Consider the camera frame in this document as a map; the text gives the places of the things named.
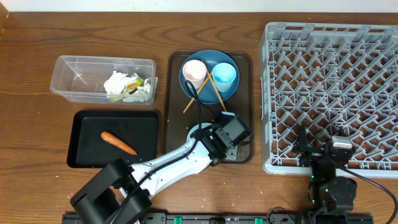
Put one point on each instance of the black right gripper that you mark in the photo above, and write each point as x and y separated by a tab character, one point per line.
312	154

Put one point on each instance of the light blue bowl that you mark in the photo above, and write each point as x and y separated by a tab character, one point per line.
208	141

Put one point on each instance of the wooden chopstick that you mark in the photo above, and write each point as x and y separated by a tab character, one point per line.
216	90
199	90

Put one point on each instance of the white paper napkin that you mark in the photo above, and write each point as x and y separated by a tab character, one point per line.
144	89

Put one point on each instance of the orange carrot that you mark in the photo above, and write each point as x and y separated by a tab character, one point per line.
112	139

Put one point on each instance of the white tissue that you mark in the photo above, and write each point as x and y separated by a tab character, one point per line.
116	83

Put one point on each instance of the yellow green snack wrapper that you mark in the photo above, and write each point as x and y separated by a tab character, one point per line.
131	83

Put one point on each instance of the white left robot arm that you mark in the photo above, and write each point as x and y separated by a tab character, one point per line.
121	193

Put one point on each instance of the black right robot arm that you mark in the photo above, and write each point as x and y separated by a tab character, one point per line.
332	195

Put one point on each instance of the grey dishwasher rack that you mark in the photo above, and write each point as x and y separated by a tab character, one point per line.
327	77

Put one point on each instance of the brown serving tray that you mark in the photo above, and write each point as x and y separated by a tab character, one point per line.
177	124

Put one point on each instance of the dark blue plate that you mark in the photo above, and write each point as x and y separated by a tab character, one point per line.
211	58

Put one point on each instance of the light blue cup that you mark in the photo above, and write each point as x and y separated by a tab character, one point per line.
224	75

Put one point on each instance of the black plastic tray bin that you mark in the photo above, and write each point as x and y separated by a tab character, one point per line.
138	129

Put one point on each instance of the pink cup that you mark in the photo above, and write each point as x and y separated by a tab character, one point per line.
195	72

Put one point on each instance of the clear plastic bin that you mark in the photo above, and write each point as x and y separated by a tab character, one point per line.
81	79

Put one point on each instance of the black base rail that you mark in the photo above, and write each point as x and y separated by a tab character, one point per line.
278	218

